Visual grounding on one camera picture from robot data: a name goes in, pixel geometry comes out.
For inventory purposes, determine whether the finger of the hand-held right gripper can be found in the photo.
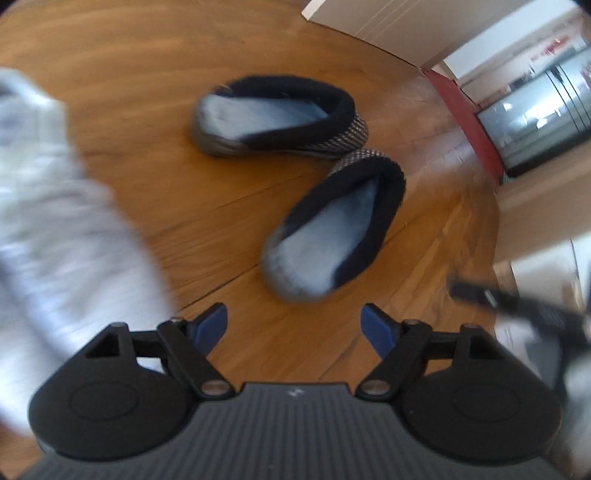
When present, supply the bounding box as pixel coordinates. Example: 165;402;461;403
450;280;498;311

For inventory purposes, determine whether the white sneaker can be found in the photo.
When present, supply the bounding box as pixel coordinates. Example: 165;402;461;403
0;68;177;437

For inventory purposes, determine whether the glass door cabinet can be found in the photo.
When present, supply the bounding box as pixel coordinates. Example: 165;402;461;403
476;59;591;179

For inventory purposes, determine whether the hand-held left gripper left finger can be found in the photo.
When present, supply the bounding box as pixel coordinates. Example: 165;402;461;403
81;302;230;400

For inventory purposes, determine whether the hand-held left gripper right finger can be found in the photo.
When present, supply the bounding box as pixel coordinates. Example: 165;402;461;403
355;302;509;400

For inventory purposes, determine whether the red threshold strip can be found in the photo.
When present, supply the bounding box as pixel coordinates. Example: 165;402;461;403
426;68;505;184

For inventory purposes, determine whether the person's right hand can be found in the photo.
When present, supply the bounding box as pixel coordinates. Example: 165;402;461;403
524;339;591;462

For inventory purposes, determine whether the beige wooden door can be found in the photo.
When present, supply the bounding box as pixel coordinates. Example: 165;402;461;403
301;0;490;66

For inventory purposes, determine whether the black knit house slipper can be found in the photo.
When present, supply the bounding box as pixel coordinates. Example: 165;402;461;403
261;156;407;304
191;75;371;161

